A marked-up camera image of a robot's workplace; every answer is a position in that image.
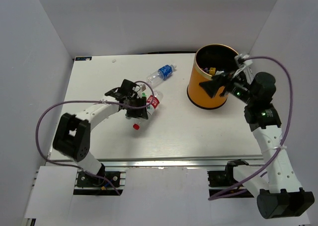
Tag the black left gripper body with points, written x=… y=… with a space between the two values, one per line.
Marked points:
x=136 y=101

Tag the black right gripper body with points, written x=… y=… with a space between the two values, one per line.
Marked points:
x=240 y=90

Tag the clear bottle orange label yellow cap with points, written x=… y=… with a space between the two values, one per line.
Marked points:
x=212 y=71

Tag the clear bottle red label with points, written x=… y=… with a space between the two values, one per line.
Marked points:
x=155 y=99

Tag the clear bottle blue label white cap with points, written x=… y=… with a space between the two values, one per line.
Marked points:
x=161 y=75

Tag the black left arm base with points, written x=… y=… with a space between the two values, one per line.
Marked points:
x=86 y=185

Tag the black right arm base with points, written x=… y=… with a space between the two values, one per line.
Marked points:
x=221 y=179

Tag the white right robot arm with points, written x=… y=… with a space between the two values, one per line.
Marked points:
x=281 y=195

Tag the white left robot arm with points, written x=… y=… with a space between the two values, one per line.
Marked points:
x=72 y=137

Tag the orange cylindrical bin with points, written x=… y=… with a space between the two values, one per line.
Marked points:
x=217 y=56

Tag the blue sticker on table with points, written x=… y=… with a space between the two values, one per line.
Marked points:
x=83 y=58

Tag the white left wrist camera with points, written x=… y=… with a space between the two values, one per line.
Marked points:
x=140 y=88

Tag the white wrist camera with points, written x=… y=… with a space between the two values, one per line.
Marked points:
x=243 y=65
x=140 y=88

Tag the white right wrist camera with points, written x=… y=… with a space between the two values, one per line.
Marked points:
x=243 y=65

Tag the aluminium table frame rail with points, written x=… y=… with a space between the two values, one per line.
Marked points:
x=178 y=134

